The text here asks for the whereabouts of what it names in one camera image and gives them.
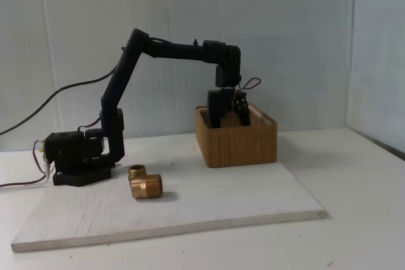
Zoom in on red white servo wire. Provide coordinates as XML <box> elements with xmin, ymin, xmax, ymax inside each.
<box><xmin>241</xmin><ymin>77</ymin><xmax>263</xmax><ymax>91</ymax></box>

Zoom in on white plywood board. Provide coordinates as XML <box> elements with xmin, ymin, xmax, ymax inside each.
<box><xmin>11</xmin><ymin>137</ymin><xmax>327</xmax><ymax>254</ymax></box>

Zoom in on red and black power wires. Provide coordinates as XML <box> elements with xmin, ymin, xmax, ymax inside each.
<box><xmin>0</xmin><ymin>142</ymin><xmax>50</xmax><ymax>189</ymax></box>

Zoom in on brown wooden box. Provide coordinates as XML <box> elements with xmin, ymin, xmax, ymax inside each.
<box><xmin>195</xmin><ymin>102</ymin><xmax>278</xmax><ymax>169</ymax></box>

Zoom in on white cable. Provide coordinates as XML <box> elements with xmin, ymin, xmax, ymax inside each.
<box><xmin>0</xmin><ymin>159</ymin><xmax>52</xmax><ymax>193</ymax></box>

